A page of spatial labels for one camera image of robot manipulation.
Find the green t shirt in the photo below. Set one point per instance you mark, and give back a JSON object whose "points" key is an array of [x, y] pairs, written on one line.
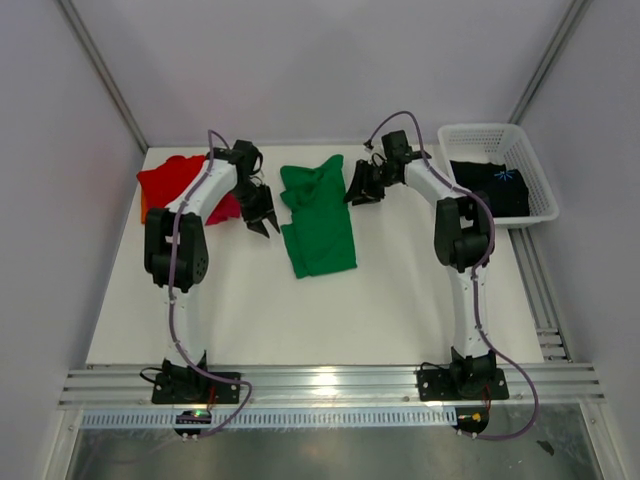
{"points": [[319, 237]]}

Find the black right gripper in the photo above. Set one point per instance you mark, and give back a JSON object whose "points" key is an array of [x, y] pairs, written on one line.
{"points": [[361, 191]]}

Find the right black controller board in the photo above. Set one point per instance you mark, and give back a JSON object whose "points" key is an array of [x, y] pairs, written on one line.
{"points": [[471, 421]]}

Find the orange folded t shirt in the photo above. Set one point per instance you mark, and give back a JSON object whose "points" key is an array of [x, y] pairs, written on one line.
{"points": [[143, 208]]}

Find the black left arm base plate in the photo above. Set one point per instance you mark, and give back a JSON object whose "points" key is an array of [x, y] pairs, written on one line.
{"points": [[188, 387]]}

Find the white plastic basket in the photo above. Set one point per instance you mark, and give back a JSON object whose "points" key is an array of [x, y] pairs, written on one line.
{"points": [[499, 161]]}

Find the red folded t shirt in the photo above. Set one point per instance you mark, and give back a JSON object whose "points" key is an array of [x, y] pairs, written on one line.
{"points": [[165, 183]]}

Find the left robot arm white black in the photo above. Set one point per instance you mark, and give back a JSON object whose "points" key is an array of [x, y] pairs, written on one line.
{"points": [[177, 258]]}

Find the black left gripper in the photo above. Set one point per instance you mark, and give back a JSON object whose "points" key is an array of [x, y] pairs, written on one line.
{"points": [[265, 208]]}

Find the aluminium mounting rail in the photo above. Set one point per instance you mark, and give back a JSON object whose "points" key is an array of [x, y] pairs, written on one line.
{"points": [[323, 386]]}

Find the grey slotted cable duct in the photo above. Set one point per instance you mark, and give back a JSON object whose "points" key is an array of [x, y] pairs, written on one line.
{"points": [[275, 418]]}

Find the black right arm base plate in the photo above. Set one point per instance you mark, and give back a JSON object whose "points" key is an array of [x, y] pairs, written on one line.
{"points": [[453, 383]]}

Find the left black controller board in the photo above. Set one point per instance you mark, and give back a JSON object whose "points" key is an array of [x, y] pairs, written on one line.
{"points": [[192, 422]]}

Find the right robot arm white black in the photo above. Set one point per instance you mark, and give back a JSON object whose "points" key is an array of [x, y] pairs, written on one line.
{"points": [[463, 243]]}

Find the black t shirt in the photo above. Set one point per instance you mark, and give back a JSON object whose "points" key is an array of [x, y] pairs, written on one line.
{"points": [[506, 189]]}

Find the black controller board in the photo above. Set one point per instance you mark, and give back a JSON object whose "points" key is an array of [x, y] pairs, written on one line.
{"points": [[192, 422], [471, 421]]}

